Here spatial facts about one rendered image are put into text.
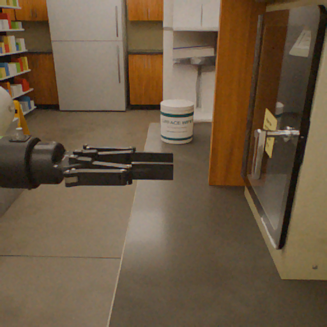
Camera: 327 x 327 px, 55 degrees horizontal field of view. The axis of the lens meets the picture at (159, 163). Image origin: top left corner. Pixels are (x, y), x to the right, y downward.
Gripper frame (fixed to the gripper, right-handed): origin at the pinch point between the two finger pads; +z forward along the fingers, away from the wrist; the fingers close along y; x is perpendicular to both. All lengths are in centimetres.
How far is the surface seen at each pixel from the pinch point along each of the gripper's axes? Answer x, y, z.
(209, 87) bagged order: 9, 123, 24
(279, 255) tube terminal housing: 16.4, -2.9, 23.4
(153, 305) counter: 19.9, -12.2, 0.5
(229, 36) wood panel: -19.9, 31.7, 16.5
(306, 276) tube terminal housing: 18.9, -5.6, 27.9
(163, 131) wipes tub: 16, 68, 1
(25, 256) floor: 116, 109, -88
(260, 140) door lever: -5.3, -1.0, 17.5
